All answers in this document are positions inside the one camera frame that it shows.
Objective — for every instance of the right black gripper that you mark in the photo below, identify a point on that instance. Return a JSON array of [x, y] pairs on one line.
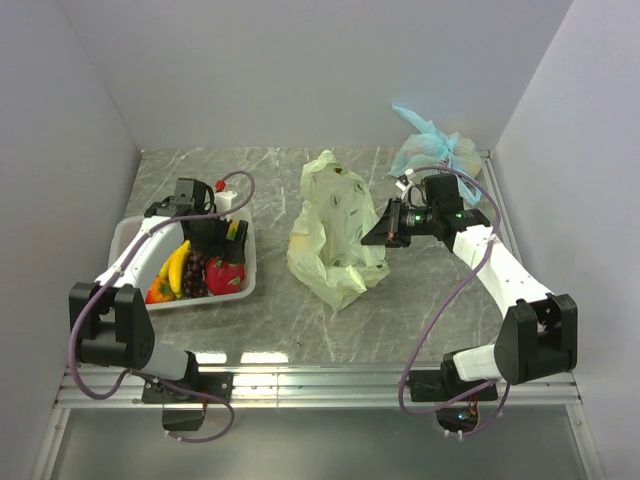
[[389, 230]]

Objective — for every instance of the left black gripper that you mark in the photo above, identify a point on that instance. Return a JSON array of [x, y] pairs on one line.
[[233, 250]]

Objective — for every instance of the pink fake dragon fruit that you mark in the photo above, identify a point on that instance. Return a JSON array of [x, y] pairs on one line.
[[224, 278]]

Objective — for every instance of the dark purple fake grapes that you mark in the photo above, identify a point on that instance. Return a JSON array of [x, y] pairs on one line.
[[193, 276]]

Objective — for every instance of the light green plastic bag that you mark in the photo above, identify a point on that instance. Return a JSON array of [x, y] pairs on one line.
[[325, 251]]

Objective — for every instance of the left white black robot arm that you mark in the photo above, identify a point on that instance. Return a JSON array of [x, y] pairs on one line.
[[110, 325]]

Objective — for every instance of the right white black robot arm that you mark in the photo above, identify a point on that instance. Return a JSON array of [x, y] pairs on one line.
[[539, 332]]

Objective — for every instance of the yellow fake banana bunch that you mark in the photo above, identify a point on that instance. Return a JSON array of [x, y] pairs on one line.
[[173, 267]]

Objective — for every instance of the orange fake persimmon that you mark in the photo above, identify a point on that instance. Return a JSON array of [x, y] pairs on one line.
[[159, 292]]

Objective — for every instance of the tied blue plastic bag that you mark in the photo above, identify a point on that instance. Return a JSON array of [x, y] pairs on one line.
[[432, 147]]

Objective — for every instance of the white plastic basket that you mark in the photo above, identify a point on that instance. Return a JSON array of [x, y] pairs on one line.
[[127, 229]]

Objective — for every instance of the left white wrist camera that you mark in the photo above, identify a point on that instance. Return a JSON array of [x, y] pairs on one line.
[[223, 198]]

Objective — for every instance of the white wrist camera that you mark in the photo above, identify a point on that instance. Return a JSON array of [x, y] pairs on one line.
[[223, 198], [403, 183]]

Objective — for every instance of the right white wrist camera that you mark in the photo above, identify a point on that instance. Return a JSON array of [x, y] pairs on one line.
[[403, 183]]

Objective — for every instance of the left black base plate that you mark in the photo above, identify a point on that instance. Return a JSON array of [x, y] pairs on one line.
[[197, 389]]

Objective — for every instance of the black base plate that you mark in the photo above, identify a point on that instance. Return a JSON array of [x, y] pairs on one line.
[[197, 389], [436, 386]]

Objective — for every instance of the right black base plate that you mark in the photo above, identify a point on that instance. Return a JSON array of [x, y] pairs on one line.
[[436, 386]]

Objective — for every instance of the aluminium mounting rail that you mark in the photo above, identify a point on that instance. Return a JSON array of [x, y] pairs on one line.
[[296, 386]]

